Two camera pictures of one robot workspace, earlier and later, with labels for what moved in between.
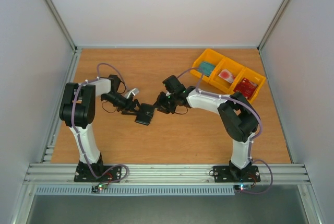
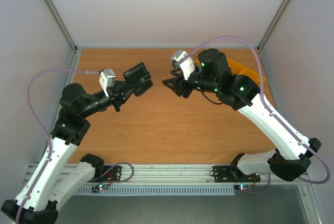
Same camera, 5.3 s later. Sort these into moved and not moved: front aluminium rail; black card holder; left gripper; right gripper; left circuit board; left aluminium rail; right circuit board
Moved: black card holder; left gripper; right gripper
Not moved: front aluminium rail; left circuit board; right circuit board; left aluminium rail
